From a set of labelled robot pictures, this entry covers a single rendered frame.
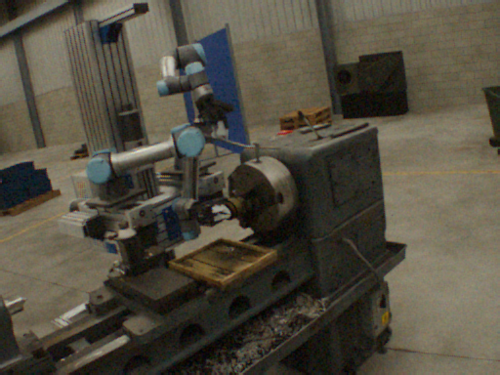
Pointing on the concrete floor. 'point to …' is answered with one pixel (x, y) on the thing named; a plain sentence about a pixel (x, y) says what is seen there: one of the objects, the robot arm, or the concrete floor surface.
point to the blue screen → (222, 88)
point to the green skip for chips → (493, 113)
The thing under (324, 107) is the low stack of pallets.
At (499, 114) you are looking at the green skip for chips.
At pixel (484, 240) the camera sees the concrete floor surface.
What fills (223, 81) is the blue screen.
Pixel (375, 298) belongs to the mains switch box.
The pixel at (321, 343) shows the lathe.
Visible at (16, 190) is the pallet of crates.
